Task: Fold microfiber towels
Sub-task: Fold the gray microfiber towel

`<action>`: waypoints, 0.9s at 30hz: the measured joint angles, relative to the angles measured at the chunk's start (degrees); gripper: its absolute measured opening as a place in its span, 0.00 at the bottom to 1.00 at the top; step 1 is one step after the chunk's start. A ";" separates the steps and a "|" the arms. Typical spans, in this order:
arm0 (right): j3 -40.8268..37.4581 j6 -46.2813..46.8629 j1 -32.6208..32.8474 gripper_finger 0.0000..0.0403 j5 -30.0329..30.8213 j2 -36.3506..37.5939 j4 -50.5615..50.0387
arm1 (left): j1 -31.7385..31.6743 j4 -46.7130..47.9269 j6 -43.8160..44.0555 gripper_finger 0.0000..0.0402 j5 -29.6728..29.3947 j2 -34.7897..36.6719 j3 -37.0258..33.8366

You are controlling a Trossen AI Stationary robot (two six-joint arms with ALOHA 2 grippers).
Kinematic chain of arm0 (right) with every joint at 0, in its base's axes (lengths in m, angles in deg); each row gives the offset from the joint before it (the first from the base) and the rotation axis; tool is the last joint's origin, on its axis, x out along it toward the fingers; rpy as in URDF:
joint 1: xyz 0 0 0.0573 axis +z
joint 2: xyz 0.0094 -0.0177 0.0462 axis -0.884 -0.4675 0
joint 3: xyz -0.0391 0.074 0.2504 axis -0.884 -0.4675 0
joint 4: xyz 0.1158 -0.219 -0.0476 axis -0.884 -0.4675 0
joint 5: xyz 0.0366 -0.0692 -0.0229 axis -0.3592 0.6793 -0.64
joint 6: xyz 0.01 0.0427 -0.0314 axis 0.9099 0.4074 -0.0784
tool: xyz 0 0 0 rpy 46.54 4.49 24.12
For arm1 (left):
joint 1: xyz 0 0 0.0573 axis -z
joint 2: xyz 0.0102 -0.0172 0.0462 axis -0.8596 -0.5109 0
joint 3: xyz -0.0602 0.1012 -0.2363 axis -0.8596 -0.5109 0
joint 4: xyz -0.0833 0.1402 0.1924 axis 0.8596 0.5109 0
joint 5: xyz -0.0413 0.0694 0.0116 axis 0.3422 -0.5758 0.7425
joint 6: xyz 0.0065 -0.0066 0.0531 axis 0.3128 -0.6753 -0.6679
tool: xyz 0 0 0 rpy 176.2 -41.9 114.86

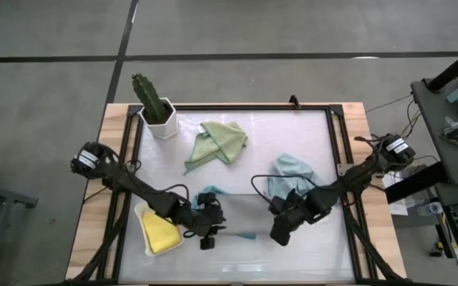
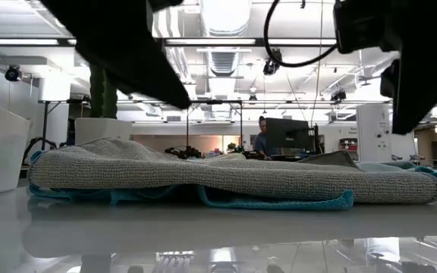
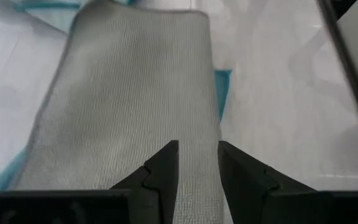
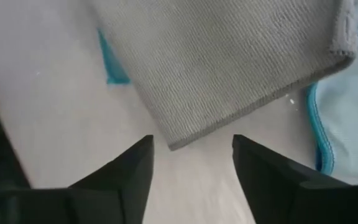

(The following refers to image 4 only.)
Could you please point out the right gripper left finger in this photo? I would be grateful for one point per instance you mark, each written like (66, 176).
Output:
(129, 177)

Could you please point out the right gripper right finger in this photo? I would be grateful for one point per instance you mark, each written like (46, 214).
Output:
(259, 177)

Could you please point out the light blue microfiber towel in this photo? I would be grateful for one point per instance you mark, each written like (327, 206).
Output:
(350, 124)

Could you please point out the grey microfiber towel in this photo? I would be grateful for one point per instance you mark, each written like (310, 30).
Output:
(222, 62)

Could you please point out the teal microfiber towel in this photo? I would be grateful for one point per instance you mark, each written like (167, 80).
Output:
(113, 71)

